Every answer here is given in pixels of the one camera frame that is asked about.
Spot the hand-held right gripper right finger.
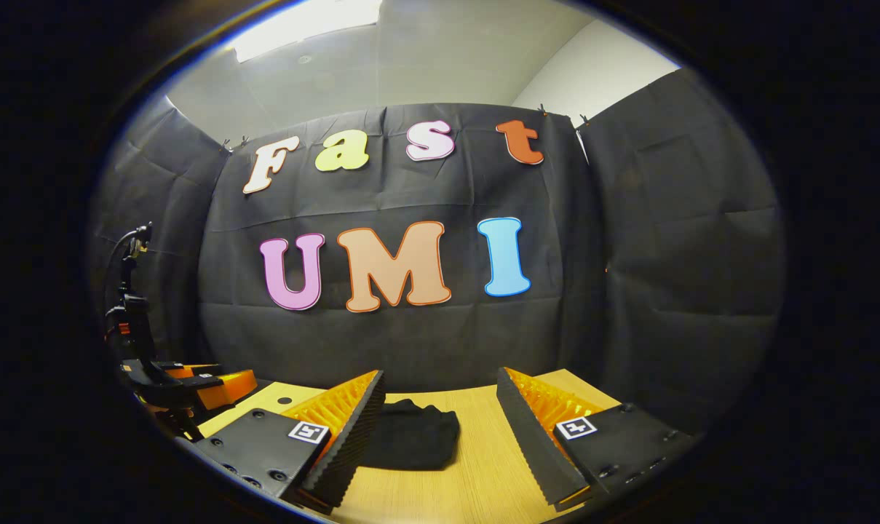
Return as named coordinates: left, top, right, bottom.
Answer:
left=496, top=365, right=702, bottom=510

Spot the black buttoned shirt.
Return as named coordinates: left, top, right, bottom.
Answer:
left=360, top=398, right=461, bottom=472

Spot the black backdrop cloth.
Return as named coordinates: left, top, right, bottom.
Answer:
left=90, top=65, right=786, bottom=437

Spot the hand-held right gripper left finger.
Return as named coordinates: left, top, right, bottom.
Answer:
left=191, top=369, right=387, bottom=514

